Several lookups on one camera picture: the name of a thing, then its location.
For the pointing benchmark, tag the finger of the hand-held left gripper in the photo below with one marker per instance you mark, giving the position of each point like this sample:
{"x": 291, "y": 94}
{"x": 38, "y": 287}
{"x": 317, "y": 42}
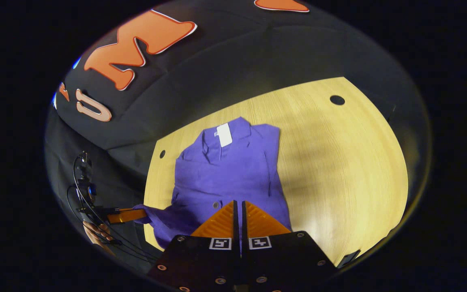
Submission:
{"x": 124, "y": 215}

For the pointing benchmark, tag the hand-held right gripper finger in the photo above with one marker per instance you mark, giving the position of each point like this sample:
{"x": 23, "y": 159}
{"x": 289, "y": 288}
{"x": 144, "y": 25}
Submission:
{"x": 236, "y": 235}
{"x": 244, "y": 235}

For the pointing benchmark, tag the purple collared shirt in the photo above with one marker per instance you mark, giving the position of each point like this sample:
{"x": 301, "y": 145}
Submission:
{"x": 233, "y": 174}

